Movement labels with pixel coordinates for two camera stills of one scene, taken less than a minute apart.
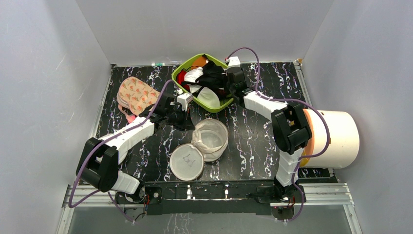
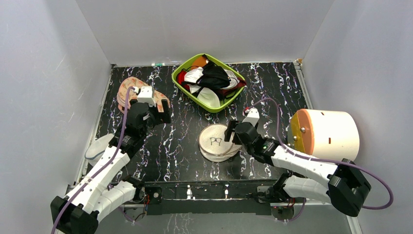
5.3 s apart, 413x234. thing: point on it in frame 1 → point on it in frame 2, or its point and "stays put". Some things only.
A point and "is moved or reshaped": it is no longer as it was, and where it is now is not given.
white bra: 210,139 is moved or reshaped
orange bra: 199,62 stays put
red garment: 180,77 stays put
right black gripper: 230,82 → 234,133
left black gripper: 187,124 → 165,114
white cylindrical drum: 344,139 stays put
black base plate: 217,199 stays put
